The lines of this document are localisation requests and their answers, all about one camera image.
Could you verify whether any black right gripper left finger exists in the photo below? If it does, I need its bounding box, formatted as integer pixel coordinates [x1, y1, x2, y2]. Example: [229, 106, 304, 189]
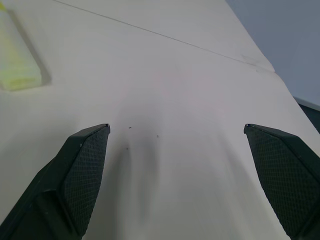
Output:
[0, 123, 111, 240]

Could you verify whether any yellow sponge block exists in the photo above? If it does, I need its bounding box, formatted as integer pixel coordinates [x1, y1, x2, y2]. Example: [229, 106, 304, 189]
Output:
[0, 4, 43, 91]

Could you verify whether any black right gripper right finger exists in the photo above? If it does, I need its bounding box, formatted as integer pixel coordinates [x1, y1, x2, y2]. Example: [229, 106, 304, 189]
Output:
[243, 123, 320, 240]

